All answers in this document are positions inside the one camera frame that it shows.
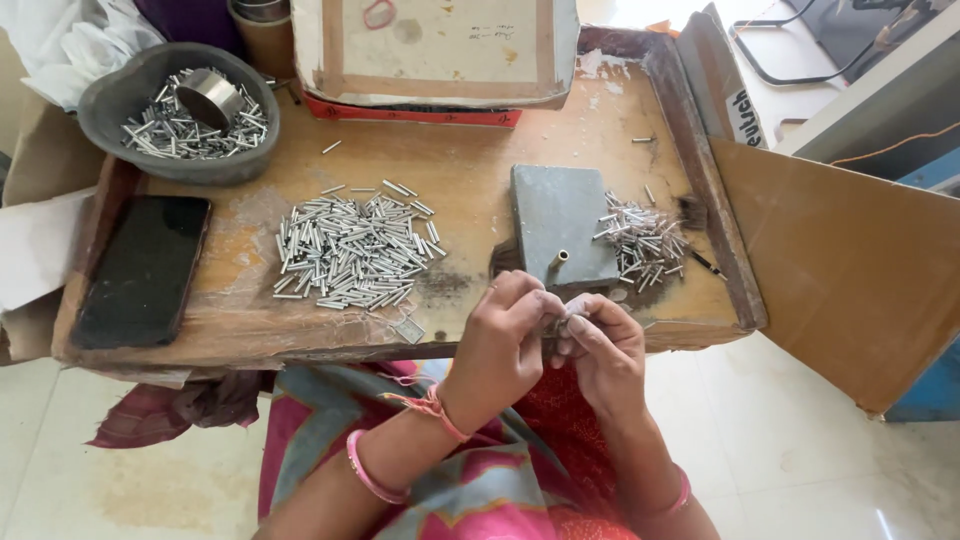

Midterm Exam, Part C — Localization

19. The person's right hand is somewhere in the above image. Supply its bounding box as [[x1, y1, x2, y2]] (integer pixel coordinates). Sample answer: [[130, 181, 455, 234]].
[[549, 292, 648, 421]]

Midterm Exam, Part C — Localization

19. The person's left hand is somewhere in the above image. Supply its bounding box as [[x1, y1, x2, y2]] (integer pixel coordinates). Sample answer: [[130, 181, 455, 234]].
[[439, 270, 568, 436]]

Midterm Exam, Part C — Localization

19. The pink thread wristband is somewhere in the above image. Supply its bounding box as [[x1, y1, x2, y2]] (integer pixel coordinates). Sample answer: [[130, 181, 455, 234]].
[[377, 372, 474, 444]]

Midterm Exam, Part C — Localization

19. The scattered heap of metal tubes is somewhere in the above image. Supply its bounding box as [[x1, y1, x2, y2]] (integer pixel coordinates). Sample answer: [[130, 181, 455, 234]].
[[591, 183, 691, 295]]

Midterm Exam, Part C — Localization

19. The colourful patterned clothing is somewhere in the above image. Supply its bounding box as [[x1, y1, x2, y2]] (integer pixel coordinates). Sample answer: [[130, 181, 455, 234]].
[[86, 358, 646, 540]]

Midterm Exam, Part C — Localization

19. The grey stone block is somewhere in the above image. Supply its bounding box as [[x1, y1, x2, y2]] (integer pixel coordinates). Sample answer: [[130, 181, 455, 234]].
[[510, 164, 622, 290]]

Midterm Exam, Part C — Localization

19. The small black brush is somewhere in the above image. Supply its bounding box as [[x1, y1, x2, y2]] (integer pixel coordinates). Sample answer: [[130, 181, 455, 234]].
[[673, 193, 729, 282]]

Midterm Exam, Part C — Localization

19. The pink bangle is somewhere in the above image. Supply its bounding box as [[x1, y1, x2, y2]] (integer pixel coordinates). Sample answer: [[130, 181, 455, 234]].
[[345, 428, 412, 506], [637, 463, 692, 520]]

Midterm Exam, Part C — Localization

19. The pile of sorted metal tubes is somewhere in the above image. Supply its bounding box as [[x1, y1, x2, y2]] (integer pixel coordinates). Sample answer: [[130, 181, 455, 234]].
[[271, 178, 449, 311]]

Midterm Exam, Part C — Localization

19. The wooden work tray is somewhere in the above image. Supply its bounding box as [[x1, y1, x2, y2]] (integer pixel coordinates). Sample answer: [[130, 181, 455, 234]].
[[51, 24, 769, 370]]

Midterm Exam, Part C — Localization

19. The red flat box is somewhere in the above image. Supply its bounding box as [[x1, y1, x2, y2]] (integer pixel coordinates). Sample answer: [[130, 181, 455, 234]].
[[303, 91, 524, 129]]

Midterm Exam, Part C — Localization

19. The brown cardboard sheet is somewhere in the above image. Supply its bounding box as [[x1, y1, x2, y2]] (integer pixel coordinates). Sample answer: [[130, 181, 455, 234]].
[[675, 2, 960, 417]]

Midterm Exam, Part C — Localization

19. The taped cardboard box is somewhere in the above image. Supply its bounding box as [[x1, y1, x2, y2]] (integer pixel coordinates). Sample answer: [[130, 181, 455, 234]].
[[290, 0, 582, 111]]

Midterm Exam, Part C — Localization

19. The pink rubber band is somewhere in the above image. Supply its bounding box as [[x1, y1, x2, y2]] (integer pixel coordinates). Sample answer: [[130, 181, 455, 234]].
[[363, 0, 398, 31]]

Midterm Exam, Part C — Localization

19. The black smartphone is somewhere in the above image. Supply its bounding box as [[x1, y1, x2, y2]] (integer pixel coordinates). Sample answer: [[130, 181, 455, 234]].
[[69, 195, 213, 351]]

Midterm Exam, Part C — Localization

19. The round steel cup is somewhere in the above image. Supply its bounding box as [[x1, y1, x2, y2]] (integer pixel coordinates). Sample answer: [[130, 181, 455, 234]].
[[174, 68, 246, 130]]

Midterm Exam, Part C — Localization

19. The brown cardboard cylinder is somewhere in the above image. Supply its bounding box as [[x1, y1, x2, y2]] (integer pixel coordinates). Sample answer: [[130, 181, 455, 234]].
[[227, 0, 297, 81]]

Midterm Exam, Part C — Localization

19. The heap of tubes in bowl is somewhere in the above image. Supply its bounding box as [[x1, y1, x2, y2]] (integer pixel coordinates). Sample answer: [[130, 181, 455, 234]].
[[120, 66, 271, 161]]

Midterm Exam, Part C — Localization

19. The grey bowl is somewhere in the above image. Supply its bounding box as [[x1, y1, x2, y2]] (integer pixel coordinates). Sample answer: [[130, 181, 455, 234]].
[[77, 42, 282, 187]]

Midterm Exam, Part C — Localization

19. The white plastic bag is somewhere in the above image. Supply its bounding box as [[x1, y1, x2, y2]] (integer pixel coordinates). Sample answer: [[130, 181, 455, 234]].
[[0, 0, 166, 114]]

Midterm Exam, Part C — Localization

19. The black cable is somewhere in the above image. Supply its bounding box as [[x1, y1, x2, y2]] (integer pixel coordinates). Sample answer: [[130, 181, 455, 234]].
[[729, 0, 939, 87]]

